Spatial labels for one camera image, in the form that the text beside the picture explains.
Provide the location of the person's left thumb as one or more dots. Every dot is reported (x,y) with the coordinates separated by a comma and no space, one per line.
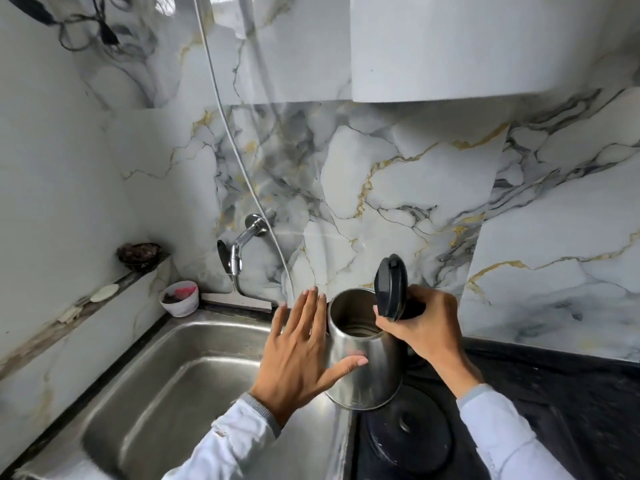
(347,368)

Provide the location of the stainless steel electric kettle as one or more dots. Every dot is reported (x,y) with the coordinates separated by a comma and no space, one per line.
(365,364)

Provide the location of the person's left little finger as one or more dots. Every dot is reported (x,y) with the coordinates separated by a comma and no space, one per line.
(279,322)

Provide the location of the black round kettle base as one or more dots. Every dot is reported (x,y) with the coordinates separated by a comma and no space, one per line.
(407,434)

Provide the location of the person's right hand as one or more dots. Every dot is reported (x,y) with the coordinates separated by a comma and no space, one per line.
(432,332)

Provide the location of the person's right forearm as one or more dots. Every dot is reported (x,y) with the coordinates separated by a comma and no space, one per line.
(505,439)

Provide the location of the person's left hand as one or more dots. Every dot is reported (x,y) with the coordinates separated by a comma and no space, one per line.
(292,364)

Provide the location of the person's right thumb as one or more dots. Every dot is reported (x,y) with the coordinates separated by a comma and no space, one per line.
(386,325)

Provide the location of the pale soap scrap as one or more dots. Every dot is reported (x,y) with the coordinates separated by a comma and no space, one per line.
(70,314)

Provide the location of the person's left middle finger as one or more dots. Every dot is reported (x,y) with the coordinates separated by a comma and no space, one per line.
(309,312)

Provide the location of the white wall cabinet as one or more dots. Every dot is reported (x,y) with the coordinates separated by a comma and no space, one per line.
(475,44)

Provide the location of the white plastic bowl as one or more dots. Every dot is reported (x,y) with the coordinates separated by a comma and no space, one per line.
(181,307)

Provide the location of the stainless steel sink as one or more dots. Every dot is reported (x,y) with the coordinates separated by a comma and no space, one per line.
(190,394)

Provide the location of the chrome wall faucet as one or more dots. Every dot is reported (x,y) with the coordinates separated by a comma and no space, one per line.
(240,242)

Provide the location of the pink scrubber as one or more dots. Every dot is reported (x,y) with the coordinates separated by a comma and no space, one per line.
(185,292)

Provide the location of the white oval soap piece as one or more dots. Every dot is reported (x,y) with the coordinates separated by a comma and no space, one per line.
(104,293)

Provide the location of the dark scouring pad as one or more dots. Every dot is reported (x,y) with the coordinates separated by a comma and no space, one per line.
(138,254)

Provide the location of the person's left forearm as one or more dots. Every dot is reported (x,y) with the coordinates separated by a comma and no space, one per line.
(225,439)

